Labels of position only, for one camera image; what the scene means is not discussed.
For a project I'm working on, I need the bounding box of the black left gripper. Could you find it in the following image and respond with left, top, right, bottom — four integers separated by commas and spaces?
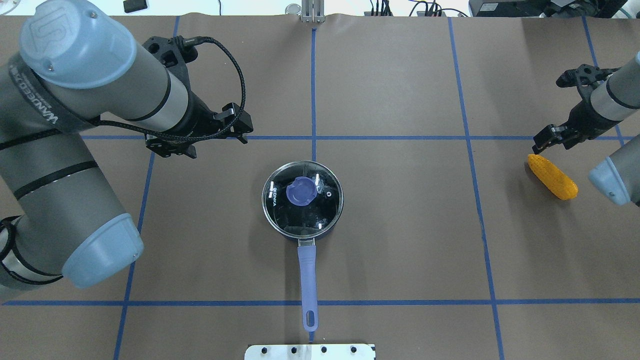
145, 95, 254, 159

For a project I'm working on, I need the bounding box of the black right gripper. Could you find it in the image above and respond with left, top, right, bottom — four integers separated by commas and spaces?
532, 100, 609, 154

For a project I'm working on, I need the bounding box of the yellow corn cob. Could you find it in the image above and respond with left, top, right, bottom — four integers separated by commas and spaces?
526, 153, 579, 201

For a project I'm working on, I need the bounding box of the glass pot lid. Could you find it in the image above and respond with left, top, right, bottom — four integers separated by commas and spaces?
260, 161, 345, 240

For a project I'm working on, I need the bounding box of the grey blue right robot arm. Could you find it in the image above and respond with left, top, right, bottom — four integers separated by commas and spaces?
532, 54, 640, 206

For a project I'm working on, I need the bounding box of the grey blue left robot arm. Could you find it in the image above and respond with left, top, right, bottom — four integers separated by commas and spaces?
1, 0, 253, 302

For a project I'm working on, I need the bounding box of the dark blue pot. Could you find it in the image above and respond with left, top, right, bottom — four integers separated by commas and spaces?
262, 160, 345, 332

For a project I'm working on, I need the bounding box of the small black square pad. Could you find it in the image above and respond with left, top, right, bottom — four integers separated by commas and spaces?
122, 0, 148, 14

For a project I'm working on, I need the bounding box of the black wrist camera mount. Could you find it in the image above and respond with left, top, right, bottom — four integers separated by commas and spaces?
142, 35, 201, 86

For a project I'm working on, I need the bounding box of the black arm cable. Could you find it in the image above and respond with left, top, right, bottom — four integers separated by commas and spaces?
90, 36, 247, 142

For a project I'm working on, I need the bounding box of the aluminium frame post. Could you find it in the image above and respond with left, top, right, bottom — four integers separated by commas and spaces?
300, 0, 326, 24

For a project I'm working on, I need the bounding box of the white camera stand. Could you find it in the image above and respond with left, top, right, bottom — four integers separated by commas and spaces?
244, 343, 377, 360

